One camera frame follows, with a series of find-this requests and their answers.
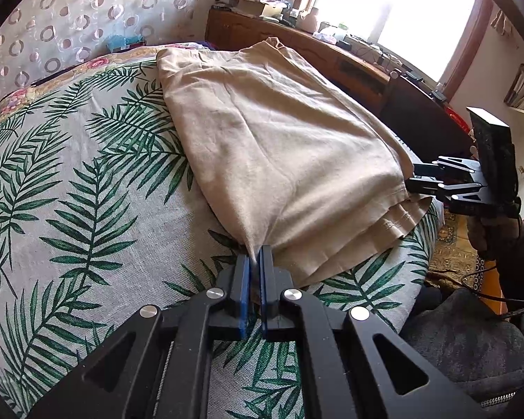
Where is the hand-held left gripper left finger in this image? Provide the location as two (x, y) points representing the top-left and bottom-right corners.
(26, 254), (251, 419)

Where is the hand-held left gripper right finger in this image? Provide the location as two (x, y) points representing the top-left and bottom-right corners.
(260, 245), (486, 419)

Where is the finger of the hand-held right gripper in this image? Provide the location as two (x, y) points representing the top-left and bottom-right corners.
(406, 178), (486, 202)
(412, 156), (482, 178)

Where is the beige printed t-shirt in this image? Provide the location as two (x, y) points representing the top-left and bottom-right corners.
(156, 37), (434, 286)

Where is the person's right forearm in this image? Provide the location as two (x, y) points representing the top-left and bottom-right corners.
(495, 220), (524, 305)

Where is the person's right hand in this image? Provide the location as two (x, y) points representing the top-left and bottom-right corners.
(467, 215), (523, 263)

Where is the dark wooden board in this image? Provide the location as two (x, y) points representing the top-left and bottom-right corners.
(381, 73), (474, 162)

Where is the patterned floor rug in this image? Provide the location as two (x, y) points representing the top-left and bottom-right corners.
(428, 212), (476, 275)

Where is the person's grey jacket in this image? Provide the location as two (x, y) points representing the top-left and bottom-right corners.
(399, 287), (524, 415)

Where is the window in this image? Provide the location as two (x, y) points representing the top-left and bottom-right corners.
(297, 0), (492, 92)

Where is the leaf print bedsheet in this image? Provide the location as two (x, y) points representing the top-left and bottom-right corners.
(0, 59), (446, 419)

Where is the brown wooden cabinet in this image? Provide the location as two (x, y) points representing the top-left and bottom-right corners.
(206, 6), (403, 115)

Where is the white plastic bag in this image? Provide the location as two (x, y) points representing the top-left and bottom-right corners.
(312, 28), (348, 44)

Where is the pink kettle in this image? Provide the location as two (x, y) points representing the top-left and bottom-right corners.
(299, 8), (320, 32)

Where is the cardboard box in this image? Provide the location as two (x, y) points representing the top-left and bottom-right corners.
(235, 0), (286, 17)

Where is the floral quilt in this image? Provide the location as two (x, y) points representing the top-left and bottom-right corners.
(0, 41), (212, 127)

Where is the blue plastic bag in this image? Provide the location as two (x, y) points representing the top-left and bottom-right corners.
(106, 34), (148, 52)

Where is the circle pattern sheer curtain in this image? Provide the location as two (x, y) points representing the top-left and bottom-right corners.
(0, 0), (217, 114)

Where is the black cable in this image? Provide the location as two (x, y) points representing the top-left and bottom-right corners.
(460, 259), (524, 319)

